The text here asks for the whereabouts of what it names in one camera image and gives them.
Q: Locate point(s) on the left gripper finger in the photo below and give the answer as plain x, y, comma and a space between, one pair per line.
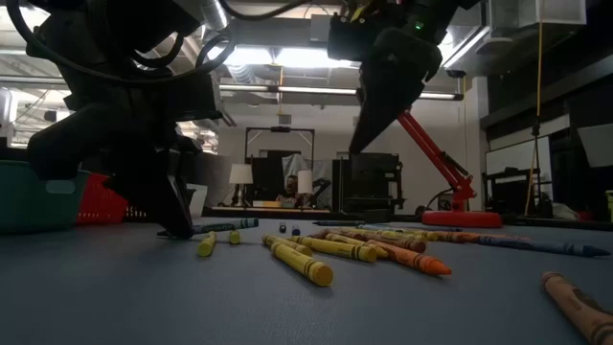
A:
183, 201
96, 144

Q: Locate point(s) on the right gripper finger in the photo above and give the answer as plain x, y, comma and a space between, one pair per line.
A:
392, 76

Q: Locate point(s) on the light blue crayon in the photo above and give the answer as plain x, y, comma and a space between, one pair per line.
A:
225, 225

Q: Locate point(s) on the orange crayon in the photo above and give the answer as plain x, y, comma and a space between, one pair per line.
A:
455, 236
412, 259

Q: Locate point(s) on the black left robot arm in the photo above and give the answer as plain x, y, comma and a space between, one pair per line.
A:
120, 29

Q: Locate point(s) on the white box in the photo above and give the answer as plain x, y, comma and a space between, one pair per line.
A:
200, 201

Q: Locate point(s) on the black cabinet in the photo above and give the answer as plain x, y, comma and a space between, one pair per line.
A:
213, 177

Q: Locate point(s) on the red mesh basket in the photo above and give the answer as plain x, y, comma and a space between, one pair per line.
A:
96, 206

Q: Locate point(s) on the white shade table lamp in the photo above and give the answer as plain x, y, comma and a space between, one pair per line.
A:
241, 173
305, 182

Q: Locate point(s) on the long ceiling light strip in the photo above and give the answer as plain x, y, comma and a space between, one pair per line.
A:
311, 90
29, 80

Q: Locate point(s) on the yellow flat box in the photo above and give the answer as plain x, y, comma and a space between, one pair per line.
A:
267, 204

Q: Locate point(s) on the teal plastic basket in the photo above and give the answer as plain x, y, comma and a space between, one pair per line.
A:
29, 206

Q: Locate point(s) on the black shelf unit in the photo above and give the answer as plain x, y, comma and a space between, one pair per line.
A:
378, 172

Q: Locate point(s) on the bright ceiling light panel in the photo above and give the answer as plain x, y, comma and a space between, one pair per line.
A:
297, 57

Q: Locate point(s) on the blue violet crayon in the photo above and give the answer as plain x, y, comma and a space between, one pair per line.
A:
282, 228

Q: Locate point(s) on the person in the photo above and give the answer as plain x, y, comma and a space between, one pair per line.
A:
290, 184

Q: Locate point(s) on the white board panel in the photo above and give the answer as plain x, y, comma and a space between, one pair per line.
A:
512, 155

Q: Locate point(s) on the red desk lamp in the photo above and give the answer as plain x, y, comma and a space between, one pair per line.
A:
462, 219

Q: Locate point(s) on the black desk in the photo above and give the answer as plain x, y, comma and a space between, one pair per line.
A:
507, 191

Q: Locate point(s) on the black tripod stand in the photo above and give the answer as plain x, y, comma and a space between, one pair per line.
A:
535, 158

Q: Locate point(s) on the grey monitor panel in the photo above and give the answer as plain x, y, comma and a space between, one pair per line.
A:
598, 144

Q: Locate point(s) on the white bag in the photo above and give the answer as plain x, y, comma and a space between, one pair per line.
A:
565, 212

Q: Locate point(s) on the green cup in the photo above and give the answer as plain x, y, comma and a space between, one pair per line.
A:
609, 206

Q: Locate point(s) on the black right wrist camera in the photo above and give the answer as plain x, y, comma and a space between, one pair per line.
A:
352, 38

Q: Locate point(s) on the black aluminium table frame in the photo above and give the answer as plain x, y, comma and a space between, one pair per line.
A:
287, 213

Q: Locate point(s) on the black metal frame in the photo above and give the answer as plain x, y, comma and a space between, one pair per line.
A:
280, 129

